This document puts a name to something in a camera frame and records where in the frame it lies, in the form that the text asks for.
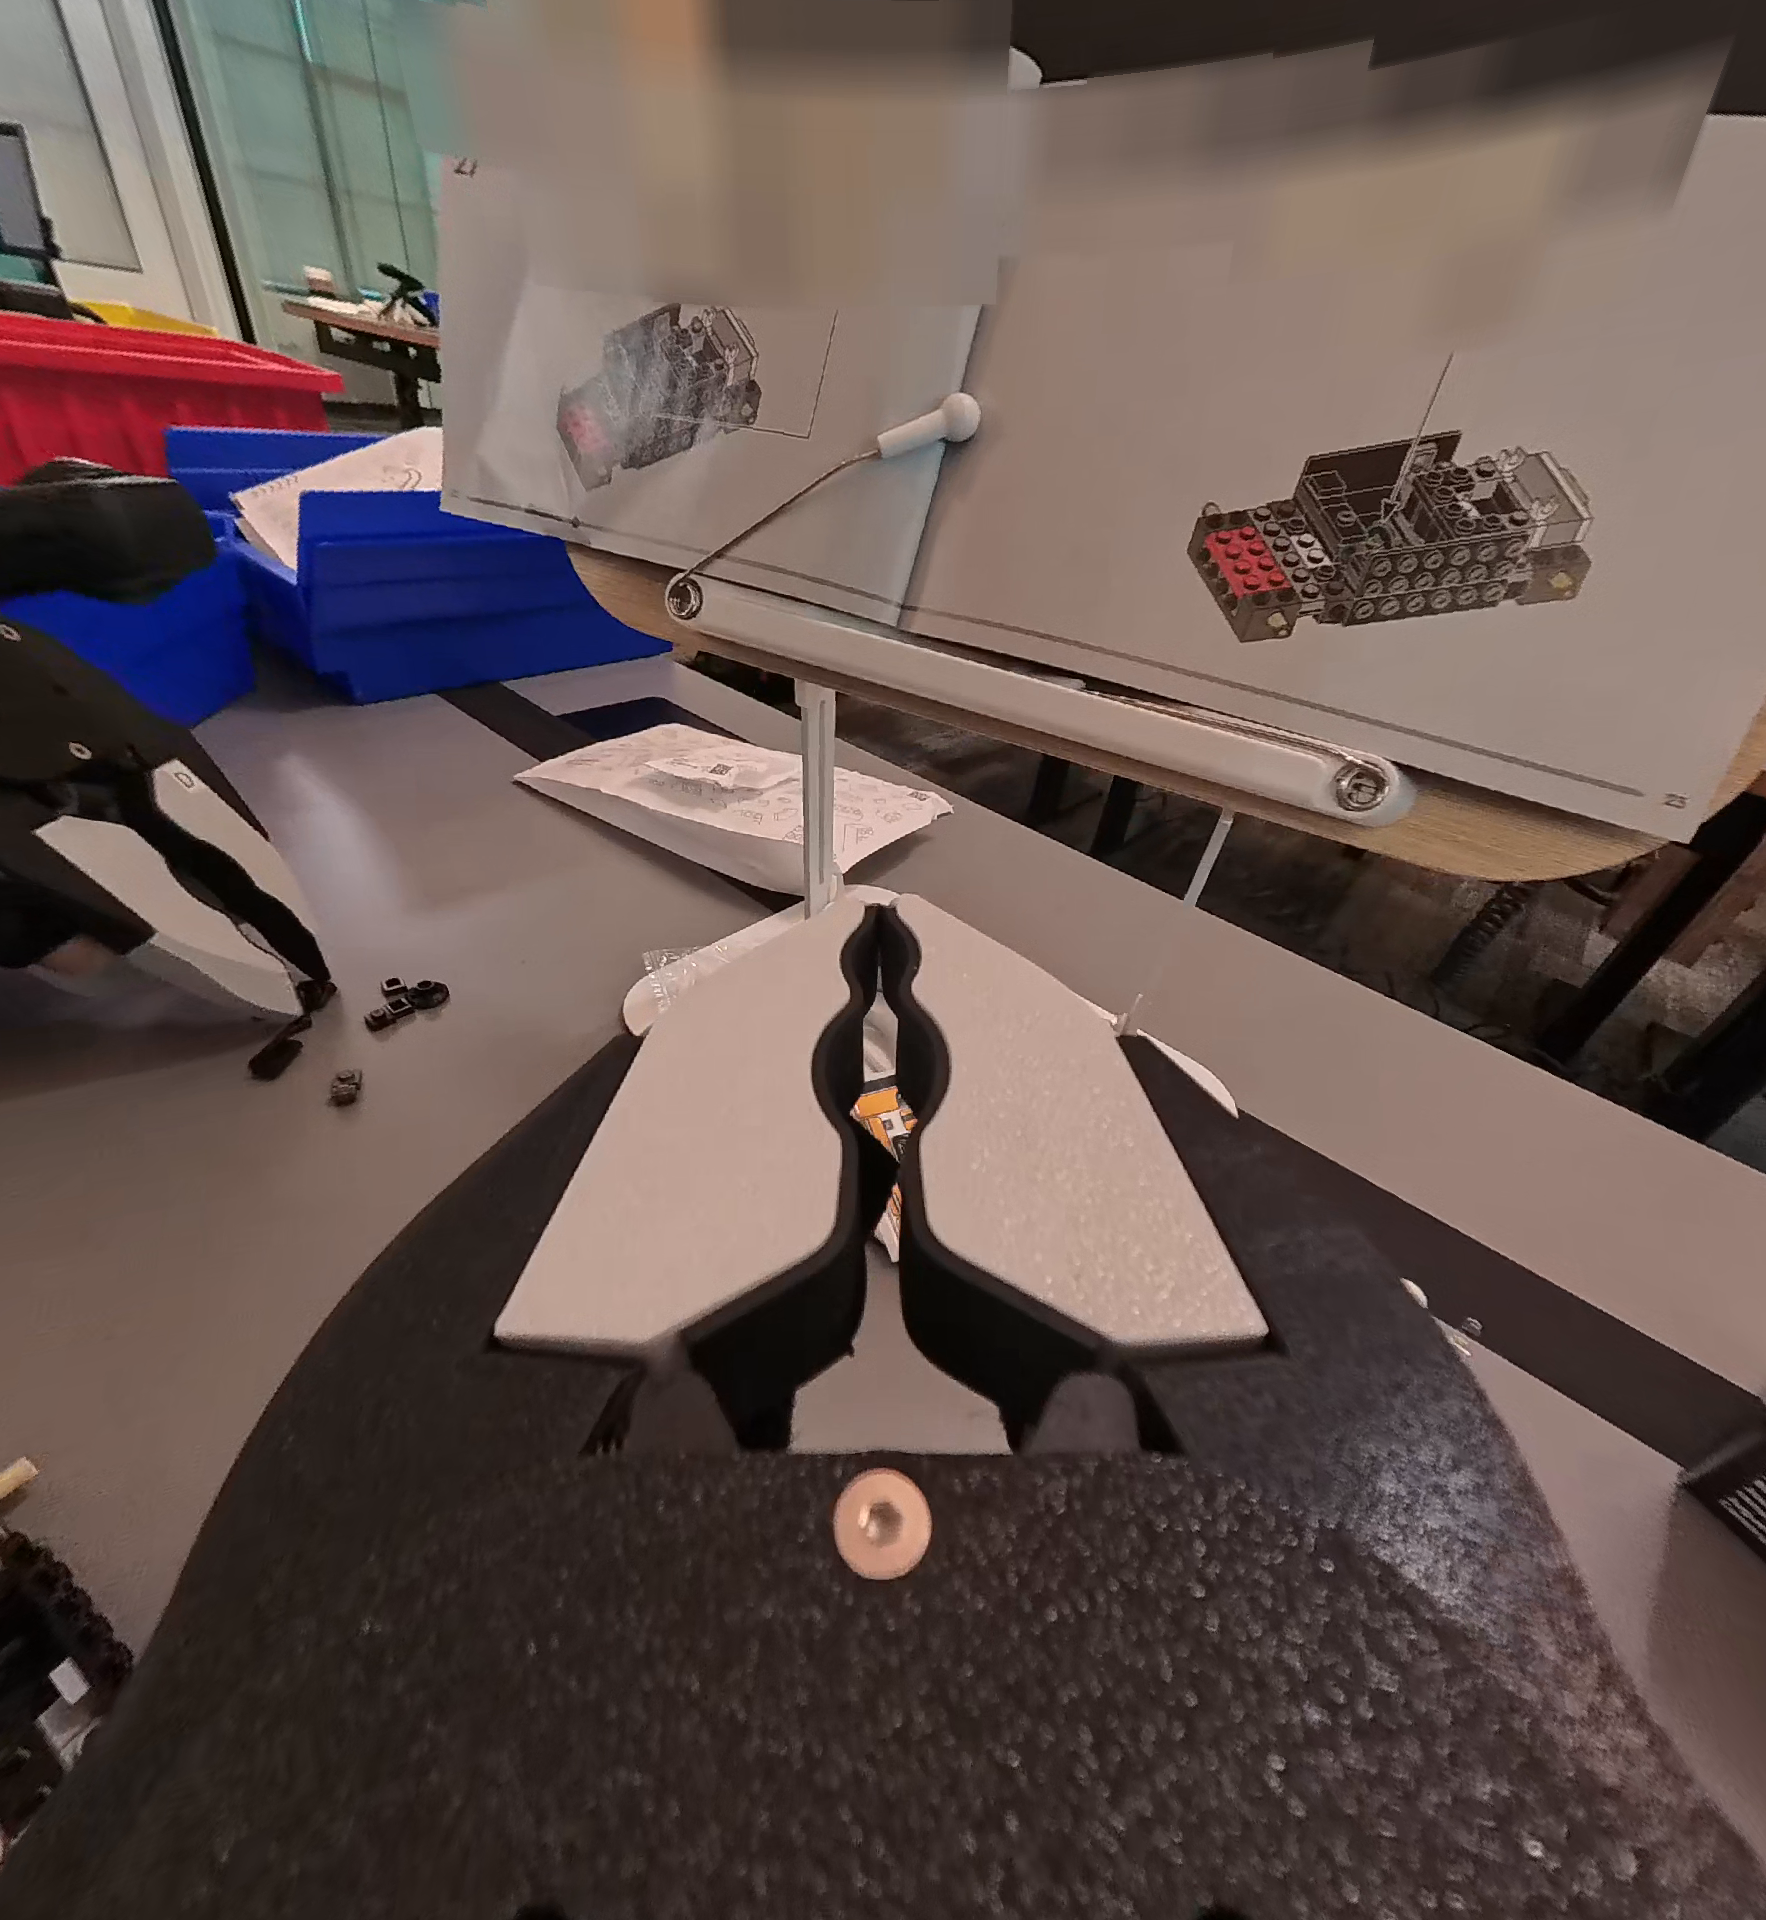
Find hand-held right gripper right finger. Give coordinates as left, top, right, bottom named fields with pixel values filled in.
left=889, top=895, right=1272, bottom=1456

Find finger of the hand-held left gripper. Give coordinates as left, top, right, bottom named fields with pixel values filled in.
left=148, top=757, right=337, bottom=1006
left=38, top=808, right=310, bottom=1020

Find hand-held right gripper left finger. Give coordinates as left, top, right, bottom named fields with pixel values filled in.
left=493, top=896, right=885, bottom=1453

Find partly built brick car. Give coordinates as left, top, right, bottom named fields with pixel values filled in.
left=0, top=1453, right=135, bottom=1883

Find orange sticker sheet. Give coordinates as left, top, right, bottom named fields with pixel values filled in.
left=851, top=1081, right=928, bottom=1255

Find nested blue plastic bins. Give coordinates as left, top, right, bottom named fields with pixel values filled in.
left=230, top=427, right=676, bottom=707

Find red plastic bin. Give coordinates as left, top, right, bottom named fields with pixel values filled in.
left=0, top=299, right=347, bottom=481

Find white printed sheet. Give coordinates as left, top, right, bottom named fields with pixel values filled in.
left=230, top=427, right=442, bottom=571

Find white printed paper bag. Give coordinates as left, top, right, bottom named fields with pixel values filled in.
left=514, top=721, right=955, bottom=886

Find black monitor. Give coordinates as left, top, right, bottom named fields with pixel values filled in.
left=0, top=120, right=60, bottom=286

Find white wooden book stand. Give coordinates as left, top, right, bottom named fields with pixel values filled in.
left=567, top=392, right=1766, bottom=1119

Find wooden side table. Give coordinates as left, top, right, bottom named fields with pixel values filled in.
left=284, top=262, right=442, bottom=429

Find open instruction booklet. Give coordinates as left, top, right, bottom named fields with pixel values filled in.
left=437, top=118, right=1766, bottom=844

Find black coiled cable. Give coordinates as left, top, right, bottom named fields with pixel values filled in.
left=1431, top=876, right=1536, bottom=992

